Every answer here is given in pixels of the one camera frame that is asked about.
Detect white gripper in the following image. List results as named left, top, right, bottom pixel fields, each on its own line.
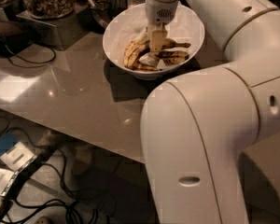
left=145, top=0, right=178, bottom=52

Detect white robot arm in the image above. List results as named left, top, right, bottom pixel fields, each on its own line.
left=141, top=0, right=280, bottom=224

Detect right spotted banana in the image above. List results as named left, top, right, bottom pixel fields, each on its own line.
left=159, top=50, right=189, bottom=65

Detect long top banana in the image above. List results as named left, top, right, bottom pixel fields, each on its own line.
left=123, top=38, right=190, bottom=71

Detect left curved banana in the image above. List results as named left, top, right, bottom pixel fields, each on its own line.
left=123, top=32, right=149, bottom=68

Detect bottom front banana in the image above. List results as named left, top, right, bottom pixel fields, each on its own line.
left=133, top=63, right=159, bottom=72

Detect white bowl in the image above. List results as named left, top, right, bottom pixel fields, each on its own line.
left=103, top=4, right=205, bottom=80

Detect grey metal stand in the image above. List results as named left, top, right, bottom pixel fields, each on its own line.
left=17, top=5, right=92, bottom=50

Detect dark appliance on left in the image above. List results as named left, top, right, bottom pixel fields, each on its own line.
left=0, top=21, right=31, bottom=57

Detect blue white box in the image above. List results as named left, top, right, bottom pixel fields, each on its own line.
left=0, top=133, right=36, bottom=172

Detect black wire cup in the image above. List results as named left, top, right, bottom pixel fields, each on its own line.
left=109, top=0, right=128, bottom=17

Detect black cable on table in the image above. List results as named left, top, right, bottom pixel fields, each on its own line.
left=3, top=40, right=57, bottom=69

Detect black floor cables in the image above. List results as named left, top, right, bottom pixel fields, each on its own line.
left=0, top=115, right=116, bottom=224

